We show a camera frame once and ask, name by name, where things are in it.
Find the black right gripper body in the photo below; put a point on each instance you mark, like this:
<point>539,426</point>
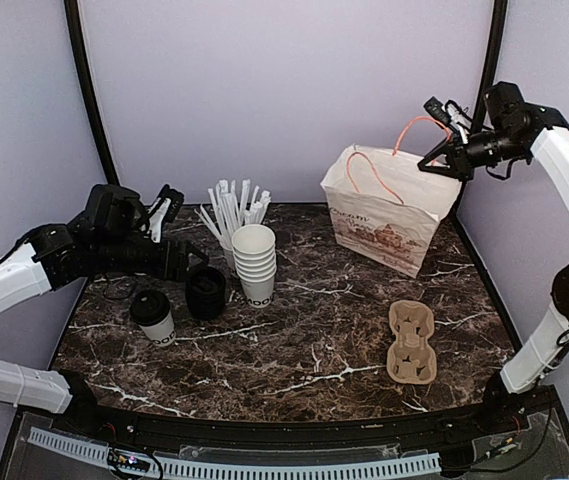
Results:
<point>507,149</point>

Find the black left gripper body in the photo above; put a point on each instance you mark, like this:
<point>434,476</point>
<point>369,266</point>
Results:
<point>115,255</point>

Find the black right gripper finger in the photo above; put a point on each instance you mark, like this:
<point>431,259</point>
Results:
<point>448,171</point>
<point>441,154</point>

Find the stack of black cup lids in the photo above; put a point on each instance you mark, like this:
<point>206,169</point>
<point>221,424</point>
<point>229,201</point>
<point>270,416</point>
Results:
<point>205,293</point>

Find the stack of white paper cups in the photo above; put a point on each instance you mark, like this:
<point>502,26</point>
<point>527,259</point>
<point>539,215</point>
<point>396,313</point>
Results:
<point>254,254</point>

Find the single black cup lid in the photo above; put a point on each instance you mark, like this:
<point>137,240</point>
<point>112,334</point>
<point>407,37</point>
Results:
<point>149,307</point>

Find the printed paper takeout bag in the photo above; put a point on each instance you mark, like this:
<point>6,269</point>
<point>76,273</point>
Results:
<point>383,207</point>

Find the brown cardboard cup carrier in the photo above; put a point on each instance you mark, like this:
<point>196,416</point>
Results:
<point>410,358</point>

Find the single white paper cup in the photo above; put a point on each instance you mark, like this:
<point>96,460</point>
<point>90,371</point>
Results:
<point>162,333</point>

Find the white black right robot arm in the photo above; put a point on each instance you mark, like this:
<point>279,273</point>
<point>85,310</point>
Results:
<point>531,252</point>

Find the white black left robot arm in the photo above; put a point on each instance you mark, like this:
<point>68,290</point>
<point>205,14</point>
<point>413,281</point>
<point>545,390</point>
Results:
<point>47,259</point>

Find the white cup holding straws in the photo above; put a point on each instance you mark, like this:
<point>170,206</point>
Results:
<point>228,253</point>

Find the bundle of wrapped white straws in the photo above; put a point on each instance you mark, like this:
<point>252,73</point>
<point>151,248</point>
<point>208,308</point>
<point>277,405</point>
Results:
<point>232,207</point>

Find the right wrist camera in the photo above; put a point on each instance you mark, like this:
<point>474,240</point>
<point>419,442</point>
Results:
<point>506,108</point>

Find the black right corner post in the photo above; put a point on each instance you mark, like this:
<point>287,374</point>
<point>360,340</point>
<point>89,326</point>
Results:
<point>492,53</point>

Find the black corner post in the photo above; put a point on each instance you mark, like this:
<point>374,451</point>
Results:
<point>492,53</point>
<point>82,67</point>

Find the black left corner post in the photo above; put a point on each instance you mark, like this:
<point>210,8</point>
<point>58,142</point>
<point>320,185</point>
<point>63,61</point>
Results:
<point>82,67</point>

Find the black front table rail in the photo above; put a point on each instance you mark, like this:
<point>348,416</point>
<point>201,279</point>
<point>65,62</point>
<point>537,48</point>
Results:
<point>434,429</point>

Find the grey slotted cable duct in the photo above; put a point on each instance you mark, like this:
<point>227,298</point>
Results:
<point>216,463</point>

